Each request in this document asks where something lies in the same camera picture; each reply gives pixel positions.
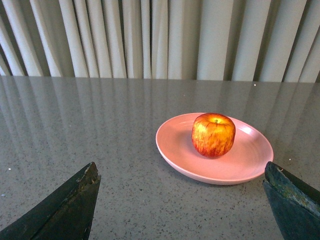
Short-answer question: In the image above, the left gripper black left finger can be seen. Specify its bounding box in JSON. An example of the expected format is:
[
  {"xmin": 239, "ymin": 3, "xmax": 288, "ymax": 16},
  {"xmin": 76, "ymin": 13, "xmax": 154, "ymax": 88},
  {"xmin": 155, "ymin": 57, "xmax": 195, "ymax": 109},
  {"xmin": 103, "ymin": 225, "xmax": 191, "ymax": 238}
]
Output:
[{"xmin": 0, "ymin": 162, "xmax": 101, "ymax": 240}]

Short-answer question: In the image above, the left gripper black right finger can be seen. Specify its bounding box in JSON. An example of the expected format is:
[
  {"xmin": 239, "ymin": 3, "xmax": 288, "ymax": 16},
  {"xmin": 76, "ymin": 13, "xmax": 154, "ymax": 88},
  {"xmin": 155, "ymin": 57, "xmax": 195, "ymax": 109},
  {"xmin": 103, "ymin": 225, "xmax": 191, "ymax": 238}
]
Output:
[{"xmin": 263, "ymin": 161, "xmax": 320, "ymax": 240}]

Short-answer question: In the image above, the red yellow apple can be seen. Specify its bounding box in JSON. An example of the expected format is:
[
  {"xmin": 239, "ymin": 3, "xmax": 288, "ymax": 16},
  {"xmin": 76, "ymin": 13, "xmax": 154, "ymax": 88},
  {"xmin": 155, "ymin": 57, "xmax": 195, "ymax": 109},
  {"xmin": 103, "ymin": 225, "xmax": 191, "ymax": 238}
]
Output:
[{"xmin": 191, "ymin": 112, "xmax": 236, "ymax": 158}]

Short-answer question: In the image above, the white pleated curtain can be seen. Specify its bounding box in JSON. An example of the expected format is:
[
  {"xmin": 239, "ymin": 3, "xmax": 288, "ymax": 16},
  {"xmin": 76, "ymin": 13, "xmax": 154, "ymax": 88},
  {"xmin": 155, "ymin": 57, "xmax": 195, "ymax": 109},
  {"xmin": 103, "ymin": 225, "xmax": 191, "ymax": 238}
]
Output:
[{"xmin": 0, "ymin": 0, "xmax": 320, "ymax": 83}]

